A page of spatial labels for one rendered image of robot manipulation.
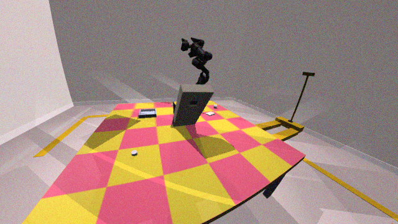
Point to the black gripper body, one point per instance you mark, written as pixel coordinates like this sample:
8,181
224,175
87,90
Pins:
195,46

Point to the white square tray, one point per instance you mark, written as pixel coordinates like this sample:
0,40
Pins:
147,113

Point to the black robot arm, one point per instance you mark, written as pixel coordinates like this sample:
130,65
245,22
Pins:
199,61

